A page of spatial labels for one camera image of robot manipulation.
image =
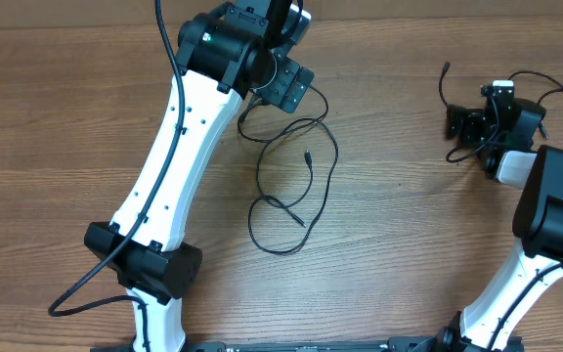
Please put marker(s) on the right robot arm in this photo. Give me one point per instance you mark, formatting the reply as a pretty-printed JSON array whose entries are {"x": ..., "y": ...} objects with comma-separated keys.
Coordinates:
[{"x": 504, "y": 130}]

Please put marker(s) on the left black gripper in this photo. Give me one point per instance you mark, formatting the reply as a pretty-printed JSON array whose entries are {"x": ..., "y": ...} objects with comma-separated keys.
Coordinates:
[{"x": 287, "y": 91}]

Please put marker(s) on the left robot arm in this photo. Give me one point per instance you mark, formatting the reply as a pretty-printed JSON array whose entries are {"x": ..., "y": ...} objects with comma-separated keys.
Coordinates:
[{"x": 219, "y": 57}]

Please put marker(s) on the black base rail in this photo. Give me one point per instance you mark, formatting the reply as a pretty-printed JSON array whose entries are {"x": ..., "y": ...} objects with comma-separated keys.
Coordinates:
[{"x": 393, "y": 344}]

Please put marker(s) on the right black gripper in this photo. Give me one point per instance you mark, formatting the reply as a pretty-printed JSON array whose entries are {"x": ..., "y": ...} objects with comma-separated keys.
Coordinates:
[{"x": 468, "y": 122}]

